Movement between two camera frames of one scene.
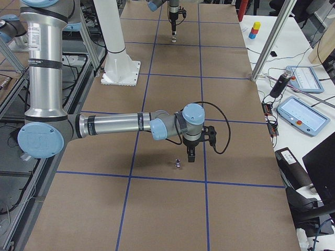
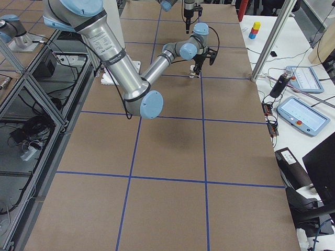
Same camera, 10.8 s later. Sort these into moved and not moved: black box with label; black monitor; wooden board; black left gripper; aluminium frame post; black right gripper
Moved: black right gripper; black left gripper
Not moved: black monitor; aluminium frame post; wooden board; black box with label
